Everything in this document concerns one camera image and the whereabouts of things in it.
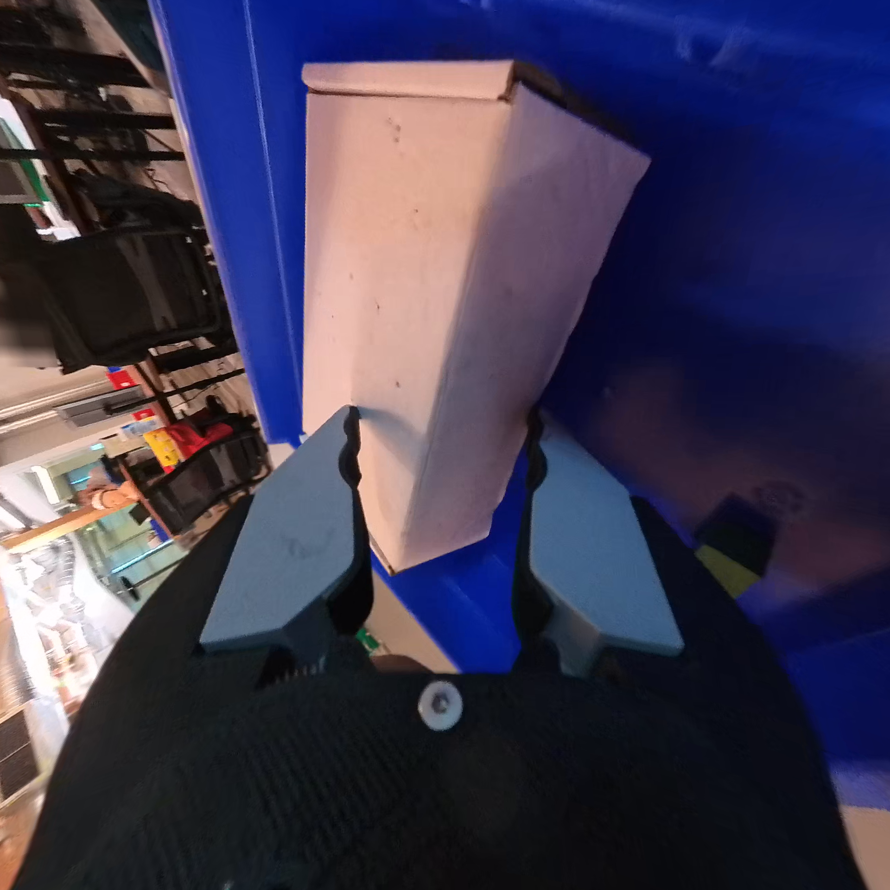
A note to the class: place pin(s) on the blue plastic bin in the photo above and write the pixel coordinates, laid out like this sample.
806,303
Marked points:
730,209

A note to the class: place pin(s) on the black office chair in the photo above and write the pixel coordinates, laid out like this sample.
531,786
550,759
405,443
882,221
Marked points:
125,292
202,480

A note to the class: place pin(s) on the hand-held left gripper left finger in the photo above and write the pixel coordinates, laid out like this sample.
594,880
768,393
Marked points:
292,543

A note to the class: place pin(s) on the white cardboard mailer box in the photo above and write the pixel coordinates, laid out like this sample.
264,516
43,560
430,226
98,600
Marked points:
432,278

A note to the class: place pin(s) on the red and yellow bag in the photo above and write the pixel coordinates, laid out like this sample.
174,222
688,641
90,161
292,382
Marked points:
188,442

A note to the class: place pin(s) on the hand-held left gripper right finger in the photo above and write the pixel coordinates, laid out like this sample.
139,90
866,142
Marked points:
598,557

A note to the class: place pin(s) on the black metal rack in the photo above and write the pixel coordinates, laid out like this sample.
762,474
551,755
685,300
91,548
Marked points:
84,69

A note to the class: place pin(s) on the yellow and black cube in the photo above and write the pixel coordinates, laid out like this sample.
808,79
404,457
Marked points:
733,535

